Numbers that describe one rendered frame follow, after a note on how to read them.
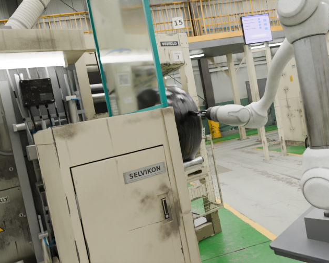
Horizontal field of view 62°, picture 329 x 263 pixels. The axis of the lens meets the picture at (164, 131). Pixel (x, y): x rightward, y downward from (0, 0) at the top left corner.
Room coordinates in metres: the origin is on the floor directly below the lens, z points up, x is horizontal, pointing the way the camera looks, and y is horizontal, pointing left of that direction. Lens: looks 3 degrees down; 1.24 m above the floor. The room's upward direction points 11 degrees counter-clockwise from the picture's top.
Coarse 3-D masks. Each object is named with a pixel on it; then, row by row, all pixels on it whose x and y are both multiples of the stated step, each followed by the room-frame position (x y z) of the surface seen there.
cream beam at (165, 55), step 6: (162, 48) 2.18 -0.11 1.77; (168, 48) 2.21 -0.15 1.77; (174, 48) 2.24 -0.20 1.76; (180, 48) 2.27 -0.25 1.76; (162, 54) 2.18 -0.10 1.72; (168, 54) 2.21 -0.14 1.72; (162, 60) 2.17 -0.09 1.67; (168, 60) 2.20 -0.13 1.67; (162, 66) 2.23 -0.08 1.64; (168, 66) 2.28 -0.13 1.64; (174, 66) 2.34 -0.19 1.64
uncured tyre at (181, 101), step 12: (168, 96) 1.72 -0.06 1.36; (180, 96) 1.75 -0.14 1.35; (180, 108) 1.69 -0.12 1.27; (192, 108) 1.73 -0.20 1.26; (180, 120) 1.66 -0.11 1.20; (192, 120) 1.70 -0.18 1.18; (180, 132) 1.65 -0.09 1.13; (192, 132) 1.70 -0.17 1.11; (180, 144) 1.67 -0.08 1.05; (192, 144) 1.72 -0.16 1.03; (192, 156) 1.81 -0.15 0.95
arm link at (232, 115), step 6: (222, 108) 1.39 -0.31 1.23; (228, 108) 1.35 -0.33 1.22; (234, 108) 1.33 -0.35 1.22; (240, 108) 1.31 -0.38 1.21; (246, 108) 1.41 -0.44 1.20; (222, 114) 1.37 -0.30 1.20; (228, 114) 1.34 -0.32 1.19; (234, 114) 1.32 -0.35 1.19; (240, 114) 1.30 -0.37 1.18; (246, 114) 1.31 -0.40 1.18; (222, 120) 1.38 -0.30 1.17; (228, 120) 1.35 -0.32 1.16; (234, 120) 1.32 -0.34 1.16; (240, 120) 1.31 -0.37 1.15; (246, 120) 1.32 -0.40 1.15
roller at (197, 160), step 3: (192, 159) 1.83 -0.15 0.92; (195, 159) 1.84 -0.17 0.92; (198, 159) 1.84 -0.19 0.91; (201, 159) 1.85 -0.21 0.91; (183, 162) 1.79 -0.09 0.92; (186, 162) 1.80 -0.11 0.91; (189, 162) 1.80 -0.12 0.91; (192, 162) 1.81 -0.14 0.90; (195, 162) 1.83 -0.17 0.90; (198, 162) 1.84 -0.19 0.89; (201, 162) 1.86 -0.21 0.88; (186, 165) 1.79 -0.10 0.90; (189, 165) 1.80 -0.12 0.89; (192, 165) 1.82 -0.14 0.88
